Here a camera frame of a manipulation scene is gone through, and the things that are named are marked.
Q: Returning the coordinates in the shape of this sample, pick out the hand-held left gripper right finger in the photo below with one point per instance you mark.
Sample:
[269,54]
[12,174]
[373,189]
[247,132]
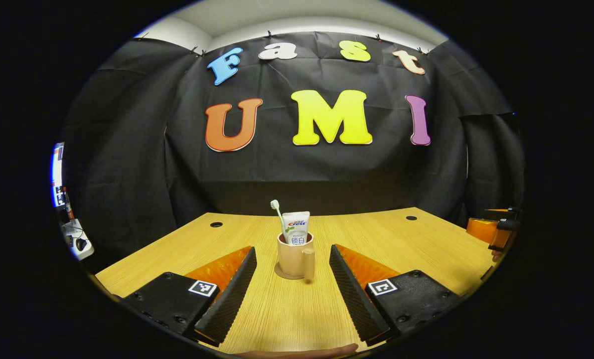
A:
[357,299]

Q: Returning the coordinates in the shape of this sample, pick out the wooden desktop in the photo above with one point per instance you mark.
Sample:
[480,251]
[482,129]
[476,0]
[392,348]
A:
[401,249]

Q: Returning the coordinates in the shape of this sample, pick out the brown round coaster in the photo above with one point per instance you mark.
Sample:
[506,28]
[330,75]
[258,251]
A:
[278,273]

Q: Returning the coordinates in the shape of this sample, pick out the black backdrop cloth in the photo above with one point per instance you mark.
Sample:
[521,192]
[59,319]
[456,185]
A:
[302,174]

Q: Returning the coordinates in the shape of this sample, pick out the computer monitor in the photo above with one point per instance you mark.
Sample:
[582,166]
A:
[57,174]

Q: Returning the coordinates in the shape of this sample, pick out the white side table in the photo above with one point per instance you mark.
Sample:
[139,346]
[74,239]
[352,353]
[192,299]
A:
[80,253]

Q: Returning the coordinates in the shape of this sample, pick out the red bottle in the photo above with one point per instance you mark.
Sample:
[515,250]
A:
[68,207]

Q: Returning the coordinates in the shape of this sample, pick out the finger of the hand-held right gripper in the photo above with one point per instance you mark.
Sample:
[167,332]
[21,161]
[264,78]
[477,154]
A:
[500,238]
[480,229]

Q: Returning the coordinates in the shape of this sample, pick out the white toothpaste tube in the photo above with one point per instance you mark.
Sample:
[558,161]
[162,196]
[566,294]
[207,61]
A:
[297,227]

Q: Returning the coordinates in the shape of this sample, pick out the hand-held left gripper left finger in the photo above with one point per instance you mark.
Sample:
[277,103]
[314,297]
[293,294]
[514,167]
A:
[227,299]

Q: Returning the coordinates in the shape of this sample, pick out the black computer mouse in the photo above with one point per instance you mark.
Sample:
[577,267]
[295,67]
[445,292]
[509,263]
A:
[81,244]

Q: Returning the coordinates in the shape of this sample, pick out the white toothbrush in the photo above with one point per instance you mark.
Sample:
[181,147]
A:
[278,214]

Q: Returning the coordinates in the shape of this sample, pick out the beige cup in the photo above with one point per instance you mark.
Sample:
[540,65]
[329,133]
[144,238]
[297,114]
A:
[292,259]

